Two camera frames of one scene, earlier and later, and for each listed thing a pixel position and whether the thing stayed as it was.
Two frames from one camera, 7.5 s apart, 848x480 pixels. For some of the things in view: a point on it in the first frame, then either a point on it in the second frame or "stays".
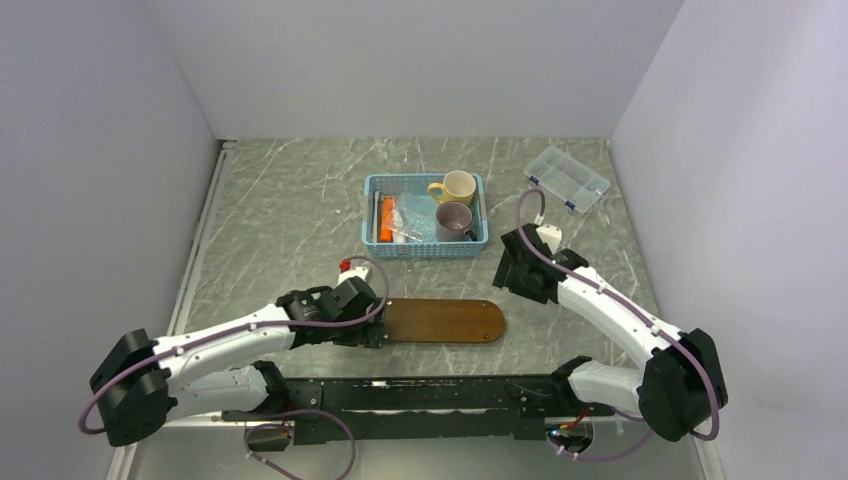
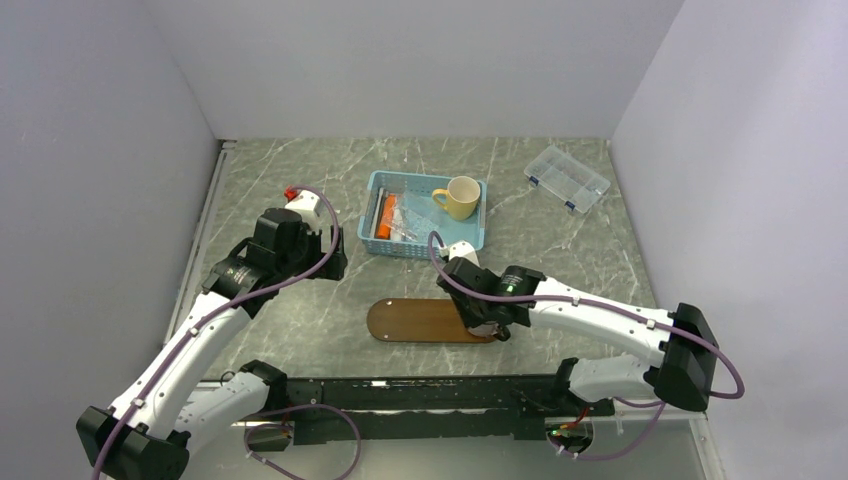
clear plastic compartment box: x=566 y=179 stays
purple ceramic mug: x=453 y=220 → x=491 y=329
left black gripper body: x=367 y=334 → x=307 y=254
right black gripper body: x=510 y=274 → x=472 y=313
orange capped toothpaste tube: x=387 y=220 stays
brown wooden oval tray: x=442 y=321 stays
